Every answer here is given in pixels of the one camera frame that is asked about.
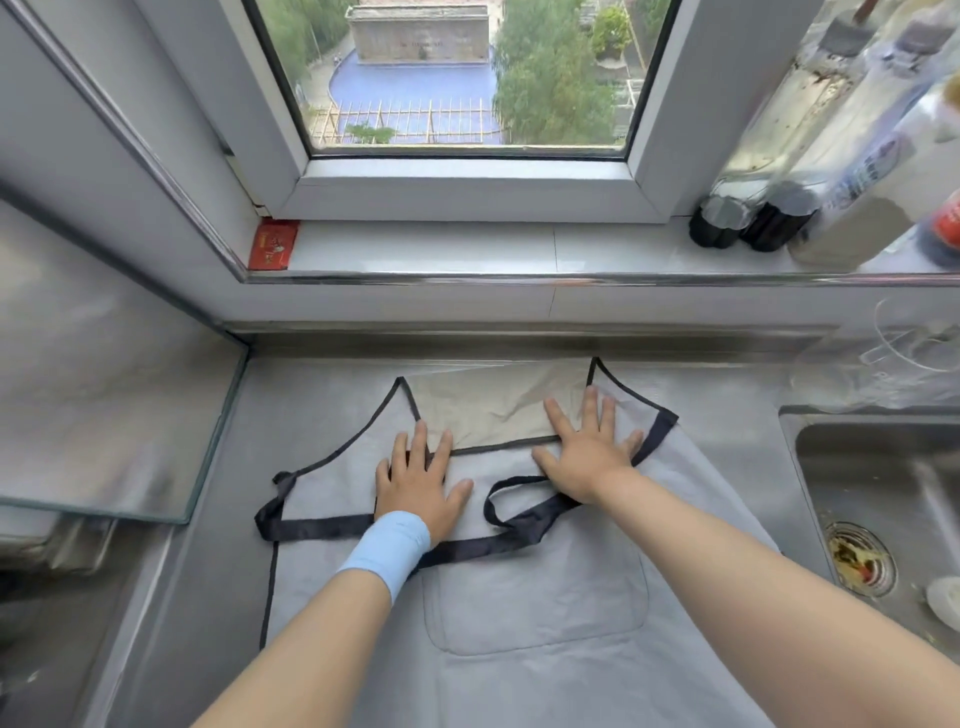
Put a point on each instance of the person's left hand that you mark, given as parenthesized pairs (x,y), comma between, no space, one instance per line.
(416,495)

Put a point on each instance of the person's right hand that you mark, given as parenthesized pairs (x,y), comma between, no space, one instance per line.
(592,461)

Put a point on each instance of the person's right little finger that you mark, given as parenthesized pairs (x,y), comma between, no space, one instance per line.
(634,446)

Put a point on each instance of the person's right middle finger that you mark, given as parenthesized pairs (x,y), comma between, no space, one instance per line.
(589,411)

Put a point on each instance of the person's left little finger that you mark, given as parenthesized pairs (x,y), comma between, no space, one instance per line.
(382,478)

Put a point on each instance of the person's right thumb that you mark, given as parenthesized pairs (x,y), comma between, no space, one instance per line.
(546,465)

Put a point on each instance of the person's left middle finger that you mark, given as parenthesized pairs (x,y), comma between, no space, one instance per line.
(419,446)

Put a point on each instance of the person's left thumb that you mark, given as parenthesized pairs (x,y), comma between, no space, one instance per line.
(460,496)

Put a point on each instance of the grey apron with black trim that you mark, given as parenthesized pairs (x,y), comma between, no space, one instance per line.
(540,600)

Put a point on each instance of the person's right forearm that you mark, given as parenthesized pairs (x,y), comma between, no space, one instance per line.
(750,607)

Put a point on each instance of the person's left forearm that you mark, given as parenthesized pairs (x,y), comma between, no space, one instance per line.
(300,660)

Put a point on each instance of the light blue wristband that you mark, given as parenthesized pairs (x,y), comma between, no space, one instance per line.
(384,551)

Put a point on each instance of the red card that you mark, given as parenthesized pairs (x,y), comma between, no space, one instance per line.
(273,244)

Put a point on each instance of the stainless steel sink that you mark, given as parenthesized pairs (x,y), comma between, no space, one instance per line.
(885,472)

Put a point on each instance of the metal sink drain strainer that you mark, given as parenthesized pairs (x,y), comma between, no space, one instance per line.
(859,560)

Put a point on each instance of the clear glass panel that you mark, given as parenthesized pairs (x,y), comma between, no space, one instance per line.
(105,375)

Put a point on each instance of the clear bottle with dark liquid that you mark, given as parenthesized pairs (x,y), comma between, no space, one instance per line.
(772,135)
(817,172)

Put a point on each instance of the clear bottle with blue label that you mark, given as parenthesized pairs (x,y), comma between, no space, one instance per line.
(870,202)

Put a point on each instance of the white round object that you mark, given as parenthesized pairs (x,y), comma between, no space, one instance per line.
(946,602)

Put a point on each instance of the dark bottle with red label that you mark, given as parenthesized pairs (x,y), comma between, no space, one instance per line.
(946,225)

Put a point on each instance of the white window frame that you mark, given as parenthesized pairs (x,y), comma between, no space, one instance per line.
(465,184)

